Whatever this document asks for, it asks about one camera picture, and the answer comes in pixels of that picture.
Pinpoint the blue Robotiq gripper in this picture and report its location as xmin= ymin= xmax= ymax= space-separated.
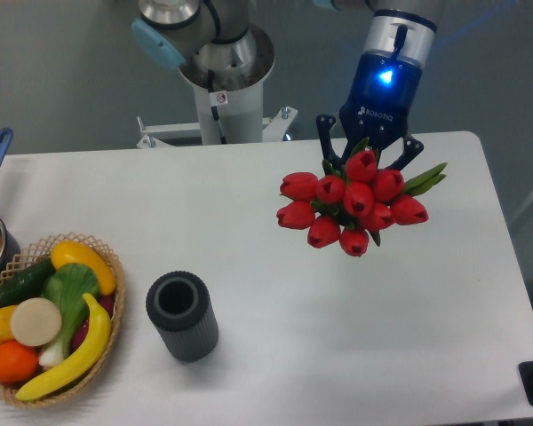
xmin=315 ymin=13 xmax=437 ymax=171

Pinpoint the yellow banana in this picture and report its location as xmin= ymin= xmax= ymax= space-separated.
xmin=15 ymin=293 xmax=111 ymax=402

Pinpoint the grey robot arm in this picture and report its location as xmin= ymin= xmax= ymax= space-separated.
xmin=131 ymin=1 xmax=444 ymax=170

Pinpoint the red vegetable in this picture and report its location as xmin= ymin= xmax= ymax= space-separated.
xmin=71 ymin=295 xmax=115 ymax=352

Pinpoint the green bok choy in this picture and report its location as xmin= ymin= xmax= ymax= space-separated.
xmin=39 ymin=263 xmax=99 ymax=369

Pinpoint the dark grey ribbed vase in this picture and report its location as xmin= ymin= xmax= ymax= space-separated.
xmin=146 ymin=271 xmax=219 ymax=362

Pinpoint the beige round disc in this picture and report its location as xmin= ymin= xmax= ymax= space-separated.
xmin=10 ymin=297 xmax=62 ymax=347

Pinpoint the green cucumber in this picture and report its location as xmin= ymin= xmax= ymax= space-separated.
xmin=0 ymin=257 xmax=55 ymax=308

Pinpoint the orange fruit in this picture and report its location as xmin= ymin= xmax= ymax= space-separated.
xmin=0 ymin=340 xmax=38 ymax=383

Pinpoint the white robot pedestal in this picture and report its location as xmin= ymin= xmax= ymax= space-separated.
xmin=138 ymin=23 xmax=298 ymax=148

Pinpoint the red tulip bouquet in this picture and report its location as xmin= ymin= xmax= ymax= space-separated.
xmin=276 ymin=138 xmax=447 ymax=257

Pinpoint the woven wicker basket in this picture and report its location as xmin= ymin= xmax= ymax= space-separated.
xmin=0 ymin=233 xmax=125 ymax=408

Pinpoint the yellow squash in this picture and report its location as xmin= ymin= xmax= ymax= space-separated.
xmin=50 ymin=240 xmax=116 ymax=296

